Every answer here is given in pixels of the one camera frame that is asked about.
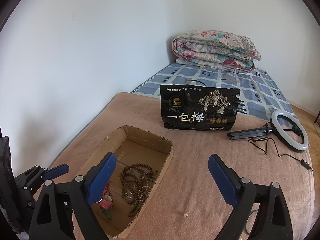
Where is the open cardboard box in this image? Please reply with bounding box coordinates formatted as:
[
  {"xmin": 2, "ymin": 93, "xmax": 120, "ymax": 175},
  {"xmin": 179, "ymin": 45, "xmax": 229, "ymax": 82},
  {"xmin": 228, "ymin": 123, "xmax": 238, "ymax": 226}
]
[{"xmin": 48, "ymin": 125, "xmax": 174, "ymax": 239}]

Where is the green jade red-string pendant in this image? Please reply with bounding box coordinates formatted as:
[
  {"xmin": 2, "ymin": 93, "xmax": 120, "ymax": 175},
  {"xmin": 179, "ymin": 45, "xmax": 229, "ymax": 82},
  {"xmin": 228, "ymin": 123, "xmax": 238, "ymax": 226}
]
[{"xmin": 98, "ymin": 181, "xmax": 113, "ymax": 220}]

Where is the pink blanket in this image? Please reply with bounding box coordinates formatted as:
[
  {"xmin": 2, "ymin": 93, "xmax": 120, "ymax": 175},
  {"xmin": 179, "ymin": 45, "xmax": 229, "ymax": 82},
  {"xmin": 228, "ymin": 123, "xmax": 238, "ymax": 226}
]
[{"xmin": 32, "ymin": 92, "xmax": 316, "ymax": 240}]

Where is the blue checkered bed sheet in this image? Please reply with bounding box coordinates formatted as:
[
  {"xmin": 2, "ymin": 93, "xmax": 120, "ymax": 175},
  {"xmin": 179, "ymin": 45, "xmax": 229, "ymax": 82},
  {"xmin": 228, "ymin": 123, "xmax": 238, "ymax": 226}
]
[{"xmin": 130, "ymin": 62, "xmax": 298, "ymax": 122}]

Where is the black snack bag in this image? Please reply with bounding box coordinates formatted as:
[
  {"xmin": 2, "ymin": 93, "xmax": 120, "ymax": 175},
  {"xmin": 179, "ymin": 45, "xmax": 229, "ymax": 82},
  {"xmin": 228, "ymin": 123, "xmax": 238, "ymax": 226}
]
[{"xmin": 160, "ymin": 85, "xmax": 240, "ymax": 131}]

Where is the white ring light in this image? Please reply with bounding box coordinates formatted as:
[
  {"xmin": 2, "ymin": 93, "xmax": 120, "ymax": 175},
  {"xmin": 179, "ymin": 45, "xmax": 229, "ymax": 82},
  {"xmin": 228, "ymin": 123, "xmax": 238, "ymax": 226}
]
[{"xmin": 227, "ymin": 110, "xmax": 309, "ymax": 152}]

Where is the brown wooden bead necklace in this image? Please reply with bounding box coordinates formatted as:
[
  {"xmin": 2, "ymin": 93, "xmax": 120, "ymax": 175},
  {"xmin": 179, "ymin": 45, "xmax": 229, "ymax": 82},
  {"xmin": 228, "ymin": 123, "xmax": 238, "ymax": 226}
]
[{"xmin": 119, "ymin": 162, "xmax": 158, "ymax": 218}]

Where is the red strap wristwatch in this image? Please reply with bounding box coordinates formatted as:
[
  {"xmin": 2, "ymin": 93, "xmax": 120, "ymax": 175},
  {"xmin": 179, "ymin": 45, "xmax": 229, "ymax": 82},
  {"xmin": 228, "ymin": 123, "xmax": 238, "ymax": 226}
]
[{"xmin": 97, "ymin": 195, "xmax": 113, "ymax": 210}]

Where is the folded floral quilt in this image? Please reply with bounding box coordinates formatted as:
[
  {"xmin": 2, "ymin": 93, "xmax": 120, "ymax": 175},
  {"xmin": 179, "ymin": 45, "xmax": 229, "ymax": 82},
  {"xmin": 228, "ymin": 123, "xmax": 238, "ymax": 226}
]
[{"xmin": 171, "ymin": 30, "xmax": 261, "ymax": 73}]

